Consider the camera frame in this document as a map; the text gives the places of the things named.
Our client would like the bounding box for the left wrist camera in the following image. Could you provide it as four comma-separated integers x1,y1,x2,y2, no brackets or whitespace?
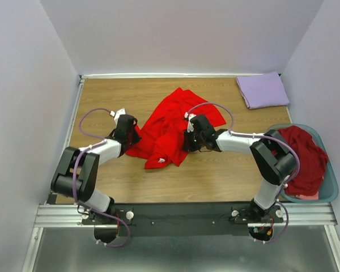
110,108,126,121

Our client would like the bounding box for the folded lavender t shirt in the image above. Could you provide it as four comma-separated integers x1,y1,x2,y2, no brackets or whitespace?
236,72,290,109

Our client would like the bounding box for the bright red t shirt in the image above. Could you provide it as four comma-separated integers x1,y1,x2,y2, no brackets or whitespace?
125,87,227,170

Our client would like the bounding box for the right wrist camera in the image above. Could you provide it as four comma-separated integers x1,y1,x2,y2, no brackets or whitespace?
184,112,197,133

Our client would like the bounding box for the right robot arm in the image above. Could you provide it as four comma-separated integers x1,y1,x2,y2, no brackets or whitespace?
182,113,300,224

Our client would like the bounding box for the dark red t shirt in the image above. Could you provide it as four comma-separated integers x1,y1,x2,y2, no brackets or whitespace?
278,125,329,196

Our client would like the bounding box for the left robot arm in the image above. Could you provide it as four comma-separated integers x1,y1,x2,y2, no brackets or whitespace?
50,114,141,224

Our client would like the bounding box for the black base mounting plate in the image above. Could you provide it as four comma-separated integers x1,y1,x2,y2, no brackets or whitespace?
82,202,284,237

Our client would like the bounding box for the teal plastic basket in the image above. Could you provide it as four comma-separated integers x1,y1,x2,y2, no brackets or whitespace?
269,124,339,203

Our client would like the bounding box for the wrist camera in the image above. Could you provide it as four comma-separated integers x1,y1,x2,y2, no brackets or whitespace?
110,108,126,121
184,112,197,133

